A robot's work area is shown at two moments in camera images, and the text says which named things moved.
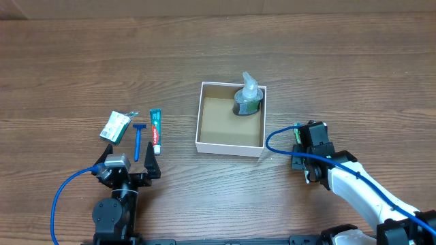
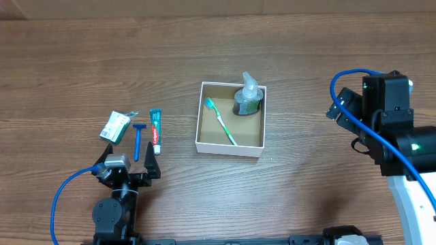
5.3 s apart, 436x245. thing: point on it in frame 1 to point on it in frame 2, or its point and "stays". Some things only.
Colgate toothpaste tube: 155,119 stays
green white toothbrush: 297,132 to 210,104
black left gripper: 135,177 stays
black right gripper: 297,160 to 345,105
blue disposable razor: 138,126 stays
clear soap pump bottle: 247,101 stays
